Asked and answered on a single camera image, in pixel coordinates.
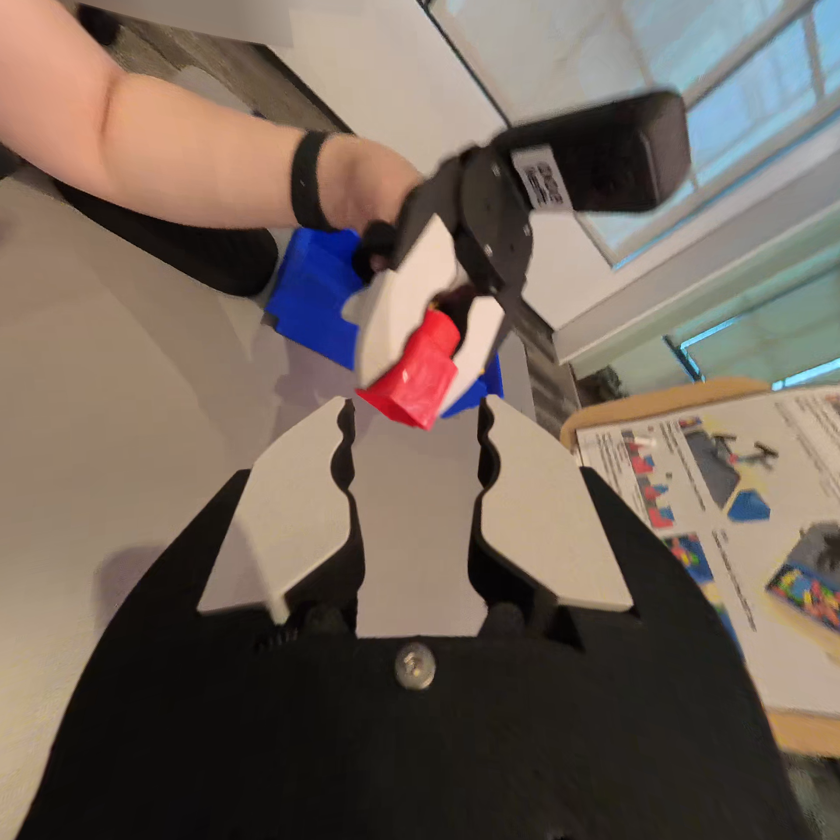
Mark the black wristband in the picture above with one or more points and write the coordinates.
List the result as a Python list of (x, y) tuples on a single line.
[(313, 180)]

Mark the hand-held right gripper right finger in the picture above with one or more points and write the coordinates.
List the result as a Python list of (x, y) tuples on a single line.
[(544, 531)]

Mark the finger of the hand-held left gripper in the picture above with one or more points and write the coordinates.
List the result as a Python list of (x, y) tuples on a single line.
[(482, 334), (400, 308)]

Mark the red mega block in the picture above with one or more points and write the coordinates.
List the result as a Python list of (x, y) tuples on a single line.
[(413, 387)]

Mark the blue plastic bin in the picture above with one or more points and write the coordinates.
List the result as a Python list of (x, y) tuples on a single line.
[(315, 295)]

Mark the person's left hand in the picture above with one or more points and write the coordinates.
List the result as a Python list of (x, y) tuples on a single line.
[(367, 184)]

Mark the wooden instruction board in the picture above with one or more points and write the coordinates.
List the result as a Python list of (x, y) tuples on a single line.
[(754, 525)]

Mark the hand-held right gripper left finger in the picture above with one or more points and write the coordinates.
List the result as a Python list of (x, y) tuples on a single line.
[(289, 525)]

